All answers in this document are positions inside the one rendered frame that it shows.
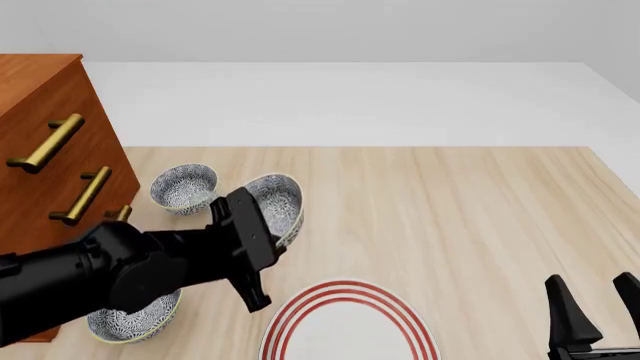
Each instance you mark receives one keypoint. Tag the white plate with red rings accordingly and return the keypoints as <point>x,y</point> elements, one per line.
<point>350,330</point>

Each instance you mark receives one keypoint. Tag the wooden cabinet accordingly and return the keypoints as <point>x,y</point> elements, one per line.
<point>30,93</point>

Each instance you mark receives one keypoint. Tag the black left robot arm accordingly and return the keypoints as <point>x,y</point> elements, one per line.
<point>75,277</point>

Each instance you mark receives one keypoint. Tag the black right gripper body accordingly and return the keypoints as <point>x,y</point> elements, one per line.
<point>600,353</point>

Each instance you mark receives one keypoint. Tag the patterned blue-white bowl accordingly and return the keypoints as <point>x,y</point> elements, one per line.
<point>182,187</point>
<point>281,202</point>
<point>137,322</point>

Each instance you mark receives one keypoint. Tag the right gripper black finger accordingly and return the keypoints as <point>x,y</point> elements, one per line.
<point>570,315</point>
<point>631,296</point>

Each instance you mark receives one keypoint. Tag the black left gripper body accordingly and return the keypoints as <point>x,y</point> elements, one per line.
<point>252,290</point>

